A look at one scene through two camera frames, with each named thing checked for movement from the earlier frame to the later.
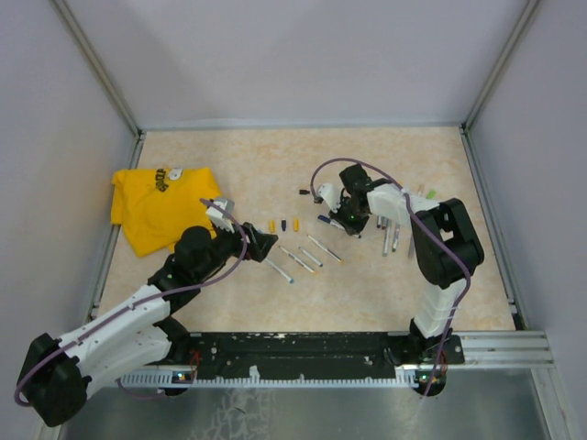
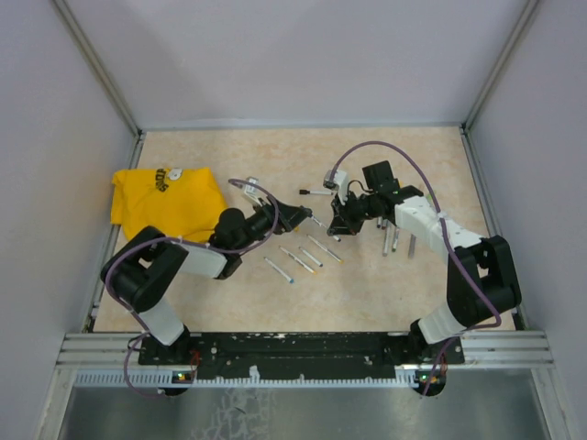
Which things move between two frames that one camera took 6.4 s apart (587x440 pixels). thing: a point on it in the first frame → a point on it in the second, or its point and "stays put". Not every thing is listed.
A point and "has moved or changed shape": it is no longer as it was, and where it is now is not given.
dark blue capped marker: x=336 y=224 has moved or changed shape
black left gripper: x=260 y=243 → x=289 y=217
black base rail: x=321 y=355 stays put
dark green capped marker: x=395 y=241 stays put
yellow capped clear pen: x=325 y=248 stays put
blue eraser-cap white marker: x=311 y=257 stays put
